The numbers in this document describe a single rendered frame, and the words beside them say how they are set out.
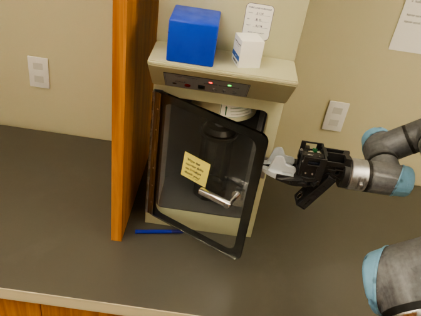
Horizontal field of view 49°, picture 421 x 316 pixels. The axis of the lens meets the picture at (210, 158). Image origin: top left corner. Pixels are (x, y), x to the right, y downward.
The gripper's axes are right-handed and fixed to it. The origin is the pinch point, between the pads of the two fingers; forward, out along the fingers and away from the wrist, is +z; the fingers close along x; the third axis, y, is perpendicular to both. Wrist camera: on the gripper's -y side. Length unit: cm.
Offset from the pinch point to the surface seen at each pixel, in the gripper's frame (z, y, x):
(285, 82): -1.1, 22.7, 0.1
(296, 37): -3.0, 28.4, -11.4
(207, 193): 11.6, -7.3, 3.4
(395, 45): -41, 16, -54
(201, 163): 14.0, -3.7, -3.2
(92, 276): 38, -34, 11
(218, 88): 12.7, 16.3, -5.6
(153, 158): 26.7, -9.0, -9.7
